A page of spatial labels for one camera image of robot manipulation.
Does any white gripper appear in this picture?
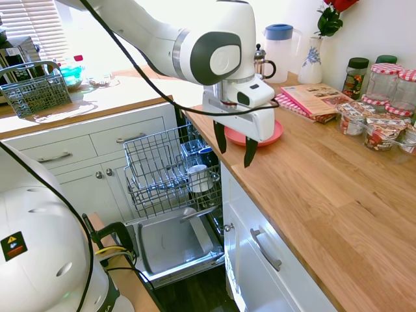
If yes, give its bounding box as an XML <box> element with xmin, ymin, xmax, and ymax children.
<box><xmin>201</xmin><ymin>84</ymin><xmax>278</xmax><ymax>169</ymax></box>

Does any pink round plate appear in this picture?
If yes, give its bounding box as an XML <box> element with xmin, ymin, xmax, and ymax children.
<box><xmin>224</xmin><ymin>118</ymin><xmax>285</xmax><ymax>148</ymax></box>

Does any steel dishwasher door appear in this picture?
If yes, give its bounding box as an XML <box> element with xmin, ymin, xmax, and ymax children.
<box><xmin>125</xmin><ymin>204</ymin><xmax>226</xmax><ymax>287</ymax></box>

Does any blue mug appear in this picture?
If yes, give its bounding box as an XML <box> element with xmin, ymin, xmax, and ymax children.
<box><xmin>198</xmin><ymin>146</ymin><xmax>220</xmax><ymax>167</ymax></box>

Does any white mug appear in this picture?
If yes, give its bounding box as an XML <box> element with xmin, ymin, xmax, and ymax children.
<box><xmin>187</xmin><ymin>164</ymin><xmax>215</xmax><ymax>194</ymax></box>

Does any red gingham book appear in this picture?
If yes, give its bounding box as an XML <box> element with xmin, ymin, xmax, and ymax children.
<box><xmin>275</xmin><ymin>93</ymin><xmax>339</xmax><ymax>125</ymax></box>

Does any glass French press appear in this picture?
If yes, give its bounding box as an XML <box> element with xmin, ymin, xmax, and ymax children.
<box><xmin>252</xmin><ymin>43</ymin><xmax>277</xmax><ymax>81</ymax></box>

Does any pink cookbook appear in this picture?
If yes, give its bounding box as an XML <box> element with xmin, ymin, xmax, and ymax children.
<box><xmin>279</xmin><ymin>82</ymin><xmax>354</xmax><ymax>118</ymax></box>

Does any white pitcher with blue lid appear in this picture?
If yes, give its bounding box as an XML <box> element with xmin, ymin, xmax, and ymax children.
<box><xmin>261</xmin><ymin>23</ymin><xmax>304</xmax><ymax>84</ymax></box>

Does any white vase with blue print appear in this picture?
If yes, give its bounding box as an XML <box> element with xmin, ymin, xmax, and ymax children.
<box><xmin>297</xmin><ymin>36</ymin><xmax>324</xmax><ymax>85</ymax></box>

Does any plastic dessert pot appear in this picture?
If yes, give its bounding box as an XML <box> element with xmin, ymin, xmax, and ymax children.
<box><xmin>363</xmin><ymin>116</ymin><xmax>408</xmax><ymax>153</ymax></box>
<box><xmin>335</xmin><ymin>101</ymin><xmax>375</xmax><ymax>137</ymax></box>
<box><xmin>398</xmin><ymin>123</ymin><xmax>416</xmax><ymax>156</ymax></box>

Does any spice jar with black lid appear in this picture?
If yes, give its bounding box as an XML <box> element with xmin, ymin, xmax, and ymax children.
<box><xmin>341</xmin><ymin>57</ymin><xmax>370</xmax><ymax>101</ymax></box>

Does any short jar with gingham lid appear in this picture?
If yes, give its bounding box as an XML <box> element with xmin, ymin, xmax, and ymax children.
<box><xmin>361</xmin><ymin>94</ymin><xmax>388</xmax><ymax>112</ymax></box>
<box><xmin>384</xmin><ymin>102</ymin><xmax>415</xmax><ymax>118</ymax></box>

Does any black clamp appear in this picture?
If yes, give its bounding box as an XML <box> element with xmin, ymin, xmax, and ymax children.
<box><xmin>81</xmin><ymin>213</ymin><xmax>138</xmax><ymax>261</ymax></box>

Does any white cabinet with two drawers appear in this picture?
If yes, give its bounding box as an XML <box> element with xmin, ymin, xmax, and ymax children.
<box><xmin>0</xmin><ymin>103</ymin><xmax>179</xmax><ymax>226</ymax></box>

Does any tall jar with gingham lid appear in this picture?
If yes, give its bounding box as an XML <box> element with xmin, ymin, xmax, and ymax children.
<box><xmin>394</xmin><ymin>69</ymin><xmax>416</xmax><ymax>109</ymax></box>
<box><xmin>366</xmin><ymin>62</ymin><xmax>404</xmax><ymax>102</ymax></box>

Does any wooden mounting board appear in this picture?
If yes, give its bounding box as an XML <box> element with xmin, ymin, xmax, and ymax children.
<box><xmin>86</xmin><ymin>212</ymin><xmax>164</xmax><ymax>312</ymax></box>

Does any teal bowl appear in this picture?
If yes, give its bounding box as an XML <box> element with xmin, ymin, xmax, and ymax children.
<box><xmin>59</xmin><ymin>64</ymin><xmax>86</xmax><ymax>91</ymax></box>

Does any grey plastic cutlery basket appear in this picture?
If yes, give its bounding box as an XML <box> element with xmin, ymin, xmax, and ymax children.
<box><xmin>0</xmin><ymin>60</ymin><xmax>73</xmax><ymax>119</ymax></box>

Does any steel countertop appliance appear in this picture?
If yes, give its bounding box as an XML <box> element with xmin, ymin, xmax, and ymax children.
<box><xmin>0</xmin><ymin>34</ymin><xmax>42</xmax><ymax>105</ymax></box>

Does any white window blind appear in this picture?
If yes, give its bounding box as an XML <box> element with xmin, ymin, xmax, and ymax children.
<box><xmin>0</xmin><ymin>0</ymin><xmax>72</xmax><ymax>63</ymax></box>

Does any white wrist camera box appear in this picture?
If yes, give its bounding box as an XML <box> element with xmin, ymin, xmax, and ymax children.
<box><xmin>226</xmin><ymin>73</ymin><xmax>276</xmax><ymax>109</ymax></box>

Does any grey wire dishwasher rack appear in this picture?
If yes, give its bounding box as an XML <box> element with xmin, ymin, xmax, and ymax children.
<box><xmin>122</xmin><ymin>124</ymin><xmax>224</xmax><ymax>219</ymax></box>

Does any silver drawer handle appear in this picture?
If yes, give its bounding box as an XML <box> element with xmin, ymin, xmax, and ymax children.
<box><xmin>36</xmin><ymin>151</ymin><xmax>73</xmax><ymax>164</ymax></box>
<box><xmin>116</xmin><ymin>132</ymin><xmax>147</xmax><ymax>144</ymax></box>

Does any silver bar cabinet handle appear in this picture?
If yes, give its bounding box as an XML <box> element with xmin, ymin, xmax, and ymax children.
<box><xmin>250</xmin><ymin>226</ymin><xmax>283</xmax><ymax>272</ymax></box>

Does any white cabinet with bar handle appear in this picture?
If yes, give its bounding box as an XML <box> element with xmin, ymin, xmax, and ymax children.
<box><xmin>220</xmin><ymin>161</ymin><xmax>339</xmax><ymax>312</ymax></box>

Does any black cable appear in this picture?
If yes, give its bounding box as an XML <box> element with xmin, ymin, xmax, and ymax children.
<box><xmin>0</xmin><ymin>141</ymin><xmax>96</xmax><ymax>312</ymax></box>
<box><xmin>79</xmin><ymin>0</ymin><xmax>281</xmax><ymax>115</ymax></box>

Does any yellow cable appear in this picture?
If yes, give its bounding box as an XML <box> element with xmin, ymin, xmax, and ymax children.
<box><xmin>96</xmin><ymin>244</ymin><xmax>131</xmax><ymax>261</ymax></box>

